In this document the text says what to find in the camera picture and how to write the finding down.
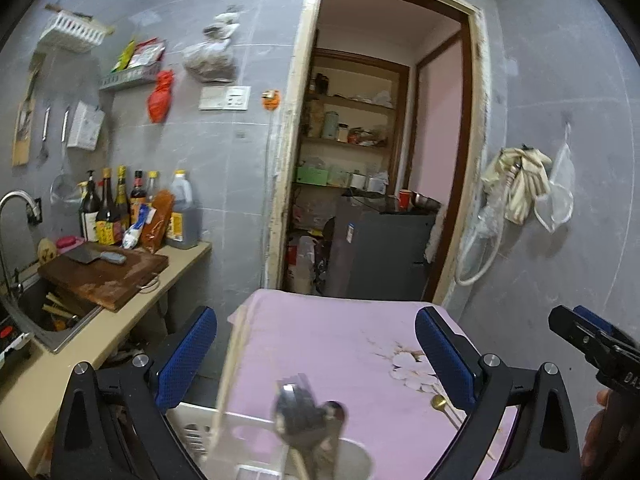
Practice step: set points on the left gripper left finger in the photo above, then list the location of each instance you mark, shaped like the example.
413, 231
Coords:
113, 422

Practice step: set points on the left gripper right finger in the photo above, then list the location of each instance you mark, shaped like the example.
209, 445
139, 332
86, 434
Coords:
542, 442

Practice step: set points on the small gold spoon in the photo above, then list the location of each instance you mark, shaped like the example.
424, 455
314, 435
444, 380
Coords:
441, 404

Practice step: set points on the steel table knife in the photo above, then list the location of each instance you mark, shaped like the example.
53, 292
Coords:
308, 439

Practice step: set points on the large steel spoon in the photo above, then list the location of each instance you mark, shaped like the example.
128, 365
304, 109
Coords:
325, 454

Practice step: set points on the beige kitchen counter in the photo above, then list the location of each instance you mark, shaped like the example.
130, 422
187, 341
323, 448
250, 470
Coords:
33, 394

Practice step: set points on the kitchen cleaver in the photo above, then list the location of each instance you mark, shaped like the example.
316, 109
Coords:
85, 254

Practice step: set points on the person right hand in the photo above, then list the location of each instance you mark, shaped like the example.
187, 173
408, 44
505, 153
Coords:
611, 449

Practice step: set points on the white utensil drainer basket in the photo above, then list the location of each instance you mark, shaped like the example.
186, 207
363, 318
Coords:
247, 447

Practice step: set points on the wooden cutting board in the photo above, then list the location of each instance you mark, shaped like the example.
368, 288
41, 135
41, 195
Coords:
105, 284

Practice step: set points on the clear plastic bag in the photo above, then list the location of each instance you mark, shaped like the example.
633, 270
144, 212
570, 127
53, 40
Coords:
556, 207

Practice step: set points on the chrome sink faucet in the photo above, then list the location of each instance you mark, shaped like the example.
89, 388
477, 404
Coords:
17, 253

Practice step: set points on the dark soy sauce bottle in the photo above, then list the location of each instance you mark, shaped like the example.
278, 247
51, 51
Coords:
108, 221

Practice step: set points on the orange sauce pouch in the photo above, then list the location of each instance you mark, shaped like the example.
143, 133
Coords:
157, 220

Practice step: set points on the large dark vinegar jug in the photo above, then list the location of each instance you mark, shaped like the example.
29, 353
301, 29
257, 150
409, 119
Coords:
183, 228

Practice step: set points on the hanging cream cloth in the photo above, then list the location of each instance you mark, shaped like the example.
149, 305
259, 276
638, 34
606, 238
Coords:
530, 179

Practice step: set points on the pink floral tablecloth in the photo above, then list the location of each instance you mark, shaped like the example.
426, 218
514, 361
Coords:
361, 353

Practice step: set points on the grey small refrigerator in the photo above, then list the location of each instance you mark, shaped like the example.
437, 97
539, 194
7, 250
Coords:
377, 253

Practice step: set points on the hanging wooden board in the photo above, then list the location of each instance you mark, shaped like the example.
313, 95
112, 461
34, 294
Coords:
23, 124

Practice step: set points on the white paper box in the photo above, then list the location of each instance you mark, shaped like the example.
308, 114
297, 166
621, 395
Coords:
86, 126

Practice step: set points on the green plastic box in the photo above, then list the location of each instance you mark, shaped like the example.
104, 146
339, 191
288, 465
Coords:
312, 176

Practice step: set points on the red plastic bag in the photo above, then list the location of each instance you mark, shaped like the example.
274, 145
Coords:
159, 100

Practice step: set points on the wooden pantry shelf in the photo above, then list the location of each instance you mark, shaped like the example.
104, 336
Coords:
353, 119

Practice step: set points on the hanging bag of dried goods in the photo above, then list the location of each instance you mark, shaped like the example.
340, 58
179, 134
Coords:
212, 60

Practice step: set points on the white wall switch plate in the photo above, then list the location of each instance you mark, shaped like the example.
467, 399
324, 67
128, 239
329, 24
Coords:
224, 98

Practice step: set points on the grey wall shelf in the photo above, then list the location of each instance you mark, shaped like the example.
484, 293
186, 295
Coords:
130, 78

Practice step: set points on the orange wall hook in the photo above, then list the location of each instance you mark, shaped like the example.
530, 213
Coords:
271, 99

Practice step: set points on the white wall rack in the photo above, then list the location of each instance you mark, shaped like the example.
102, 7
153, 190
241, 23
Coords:
72, 31

